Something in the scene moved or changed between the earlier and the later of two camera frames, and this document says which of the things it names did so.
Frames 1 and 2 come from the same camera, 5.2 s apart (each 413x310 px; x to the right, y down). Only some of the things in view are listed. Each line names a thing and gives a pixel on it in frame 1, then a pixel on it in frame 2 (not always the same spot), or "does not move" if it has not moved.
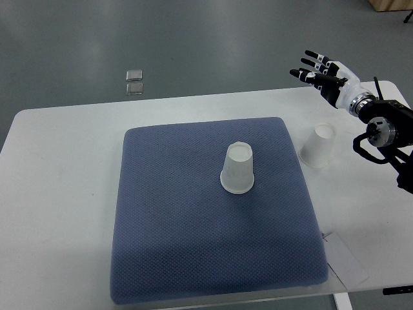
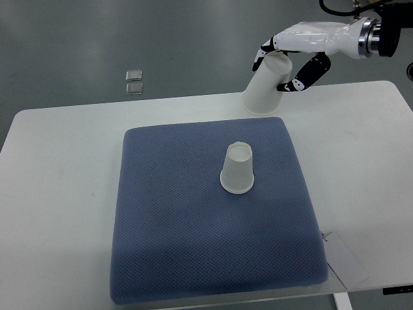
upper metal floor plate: [133, 75] does not move
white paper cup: [316, 151] -> [261, 96]
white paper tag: [342, 262] does not move
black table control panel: [397, 290] does not move
